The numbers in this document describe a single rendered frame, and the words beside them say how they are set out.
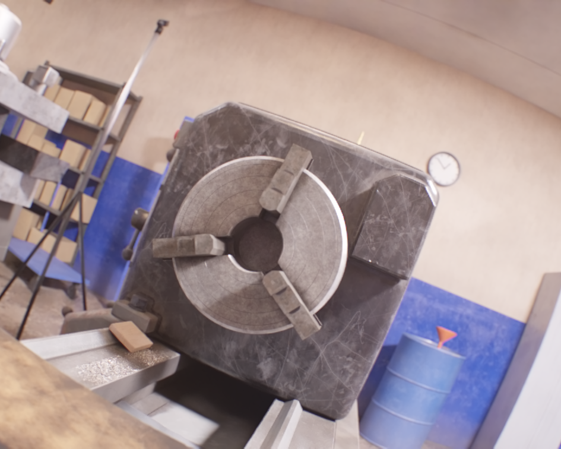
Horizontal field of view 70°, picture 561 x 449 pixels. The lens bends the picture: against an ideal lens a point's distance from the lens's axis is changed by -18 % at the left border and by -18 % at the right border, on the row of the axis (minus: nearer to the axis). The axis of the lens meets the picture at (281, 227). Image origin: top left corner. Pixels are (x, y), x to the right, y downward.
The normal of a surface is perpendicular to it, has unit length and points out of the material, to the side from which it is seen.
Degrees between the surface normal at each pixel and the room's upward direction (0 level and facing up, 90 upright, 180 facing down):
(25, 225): 90
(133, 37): 90
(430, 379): 90
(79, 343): 45
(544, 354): 90
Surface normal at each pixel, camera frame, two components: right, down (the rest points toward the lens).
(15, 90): 0.91, 0.37
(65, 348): 0.92, -0.39
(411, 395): -0.34, -0.19
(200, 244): -0.14, -0.11
